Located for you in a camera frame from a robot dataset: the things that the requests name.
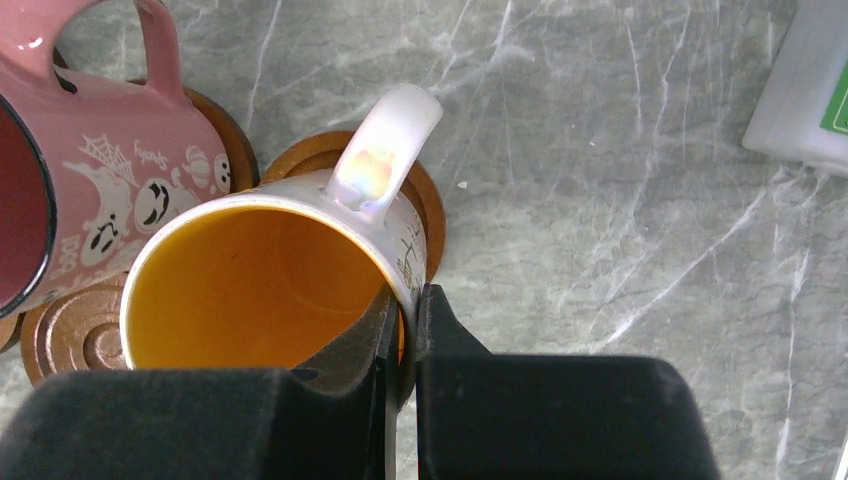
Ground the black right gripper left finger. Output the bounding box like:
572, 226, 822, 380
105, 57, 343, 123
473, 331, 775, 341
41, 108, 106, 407
1, 288, 400, 479

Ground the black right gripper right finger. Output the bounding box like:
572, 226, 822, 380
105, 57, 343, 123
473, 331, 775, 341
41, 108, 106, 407
416, 284, 720, 479

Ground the orange interior white mug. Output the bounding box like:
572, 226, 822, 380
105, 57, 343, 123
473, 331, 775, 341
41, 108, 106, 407
119, 84, 443, 402

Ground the brown wooden coaster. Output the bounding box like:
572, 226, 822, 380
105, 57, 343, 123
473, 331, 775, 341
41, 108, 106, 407
19, 273, 127, 386
113, 79, 258, 210
260, 129, 447, 282
0, 314, 23, 353

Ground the pink mug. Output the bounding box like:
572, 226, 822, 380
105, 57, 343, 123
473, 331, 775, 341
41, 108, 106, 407
1, 1, 236, 316

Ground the white green electronic device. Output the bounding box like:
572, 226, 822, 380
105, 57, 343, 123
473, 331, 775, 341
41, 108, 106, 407
742, 1, 847, 177

